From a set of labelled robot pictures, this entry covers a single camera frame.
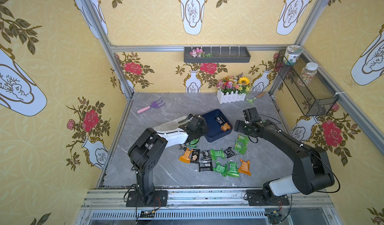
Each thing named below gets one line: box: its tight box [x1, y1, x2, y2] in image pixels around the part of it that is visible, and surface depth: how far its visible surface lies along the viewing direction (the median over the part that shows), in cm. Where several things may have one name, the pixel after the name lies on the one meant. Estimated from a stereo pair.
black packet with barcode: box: [199, 161, 213, 172], surface depth 85 cm
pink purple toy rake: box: [137, 97, 166, 114], surface depth 116 cm
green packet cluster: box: [234, 137, 249, 155], surface depth 93 cm
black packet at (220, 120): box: [215, 116, 226, 126], surface depth 105 cm
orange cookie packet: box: [179, 148, 193, 164], surface depth 89 cm
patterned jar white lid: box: [283, 44, 304, 66], surface depth 87 cm
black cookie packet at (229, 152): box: [224, 147, 236, 159], surface depth 90 cm
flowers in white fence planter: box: [216, 73, 252, 104], surface depth 108 cm
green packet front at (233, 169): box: [226, 161, 240, 178], surface depth 83 cm
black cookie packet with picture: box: [190, 148, 200, 164], surface depth 89 cm
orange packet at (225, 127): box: [220, 122, 231, 132], surface depth 101 cm
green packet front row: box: [213, 161, 228, 177], surface depth 84 cm
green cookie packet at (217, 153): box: [210, 148, 225, 161], surface depth 90 cm
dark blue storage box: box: [201, 109, 233, 143], surface depth 103 cm
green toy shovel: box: [246, 92, 266, 105], surface depth 119 cm
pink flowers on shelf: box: [189, 47, 213, 58], surface depth 89 cm
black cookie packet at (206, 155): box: [200, 150, 212, 161], surface depth 89 cm
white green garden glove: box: [153, 115, 191, 131], surface depth 105 cm
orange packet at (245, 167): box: [238, 159, 252, 177], surface depth 84 cm
